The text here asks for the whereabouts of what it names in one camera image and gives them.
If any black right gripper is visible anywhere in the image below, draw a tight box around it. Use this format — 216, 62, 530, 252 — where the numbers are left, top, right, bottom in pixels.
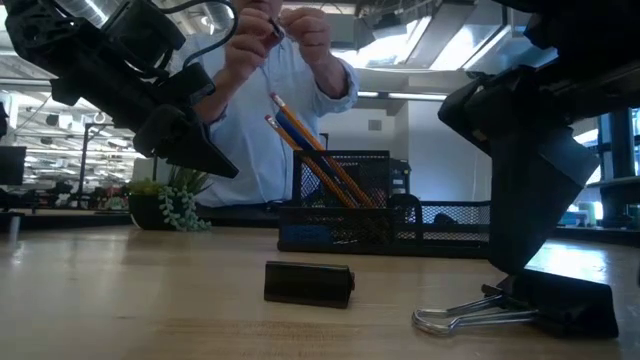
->
438, 59, 640, 274

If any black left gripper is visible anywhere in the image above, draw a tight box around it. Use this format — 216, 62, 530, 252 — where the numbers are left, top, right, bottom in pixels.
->
49, 29, 240, 180

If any orange pencil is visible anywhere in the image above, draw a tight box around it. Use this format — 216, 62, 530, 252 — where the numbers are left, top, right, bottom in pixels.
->
269, 92, 377, 209
264, 114, 359, 209

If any black binder clip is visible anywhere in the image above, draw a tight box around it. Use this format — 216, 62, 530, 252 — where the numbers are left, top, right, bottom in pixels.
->
412, 268, 620, 340
263, 260, 356, 310

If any black mesh desk organizer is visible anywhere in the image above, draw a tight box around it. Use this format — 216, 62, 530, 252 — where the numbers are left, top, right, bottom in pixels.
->
277, 149, 492, 259

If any small potted succulent plant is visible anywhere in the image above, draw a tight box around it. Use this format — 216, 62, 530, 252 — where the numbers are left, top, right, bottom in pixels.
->
127, 167, 214, 233

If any person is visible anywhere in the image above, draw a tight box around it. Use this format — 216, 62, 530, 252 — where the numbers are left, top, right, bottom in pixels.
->
169, 0, 361, 209

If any black stand pole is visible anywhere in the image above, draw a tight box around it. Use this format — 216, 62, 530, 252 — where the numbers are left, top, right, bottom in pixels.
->
599, 107, 637, 226

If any person's right hand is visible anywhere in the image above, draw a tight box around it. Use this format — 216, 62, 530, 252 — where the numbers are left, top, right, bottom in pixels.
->
223, 7, 281, 85

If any person's hand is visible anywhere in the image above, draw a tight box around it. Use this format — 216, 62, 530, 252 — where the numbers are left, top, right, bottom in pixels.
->
223, 7, 281, 85
279, 7, 335, 67

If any black box with label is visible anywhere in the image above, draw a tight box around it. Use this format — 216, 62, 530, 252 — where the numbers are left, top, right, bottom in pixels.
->
389, 158, 412, 197

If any person's left hand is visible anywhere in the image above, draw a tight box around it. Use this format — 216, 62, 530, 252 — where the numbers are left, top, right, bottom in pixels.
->
279, 7, 335, 67

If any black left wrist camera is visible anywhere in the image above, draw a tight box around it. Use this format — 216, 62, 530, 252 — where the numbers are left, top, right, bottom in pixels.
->
102, 0, 187, 69

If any black aluminium table frame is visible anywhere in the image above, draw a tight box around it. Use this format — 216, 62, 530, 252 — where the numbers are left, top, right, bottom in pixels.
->
0, 209, 640, 247

